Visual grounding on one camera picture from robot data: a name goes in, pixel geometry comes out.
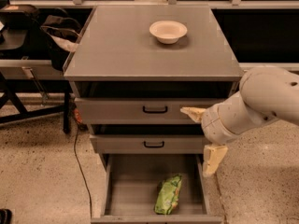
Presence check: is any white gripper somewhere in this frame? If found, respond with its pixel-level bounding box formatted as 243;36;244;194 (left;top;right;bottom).
180;92;277;177

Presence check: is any green rice chip bag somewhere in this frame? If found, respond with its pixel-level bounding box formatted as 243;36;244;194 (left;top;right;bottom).
154;175;182;215

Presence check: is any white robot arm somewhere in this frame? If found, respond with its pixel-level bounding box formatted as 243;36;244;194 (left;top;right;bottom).
180;66;299;177

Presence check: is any grey drawer cabinet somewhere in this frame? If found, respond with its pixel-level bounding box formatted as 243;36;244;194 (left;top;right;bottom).
63;4;246;161

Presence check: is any grey bottom drawer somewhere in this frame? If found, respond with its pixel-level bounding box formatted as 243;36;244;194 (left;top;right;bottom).
91;154;222;224

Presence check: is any grey drawer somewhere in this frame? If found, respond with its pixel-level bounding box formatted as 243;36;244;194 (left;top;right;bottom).
75;98;222;125
90;135;209;154
91;154;222;224

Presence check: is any grey middle drawer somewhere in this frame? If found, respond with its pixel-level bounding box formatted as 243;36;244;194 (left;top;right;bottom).
90;135;209;154

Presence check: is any grey top drawer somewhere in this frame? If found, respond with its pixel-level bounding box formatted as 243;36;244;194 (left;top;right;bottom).
75;98;222;125

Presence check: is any white paper bowl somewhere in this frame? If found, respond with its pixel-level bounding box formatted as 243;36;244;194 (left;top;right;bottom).
149;21;188;45

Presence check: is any black middle drawer handle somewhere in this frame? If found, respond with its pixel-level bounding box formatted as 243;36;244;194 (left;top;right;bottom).
143;141;164;148

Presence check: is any black drawer handle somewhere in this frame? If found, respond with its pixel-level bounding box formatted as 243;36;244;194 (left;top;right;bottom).
143;141;164;148
142;106;168;114

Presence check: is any black top drawer handle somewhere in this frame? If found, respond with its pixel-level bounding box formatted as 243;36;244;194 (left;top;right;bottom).
142;106;168;114

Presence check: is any black power cable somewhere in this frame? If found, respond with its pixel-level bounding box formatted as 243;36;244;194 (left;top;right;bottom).
73;126;93;217

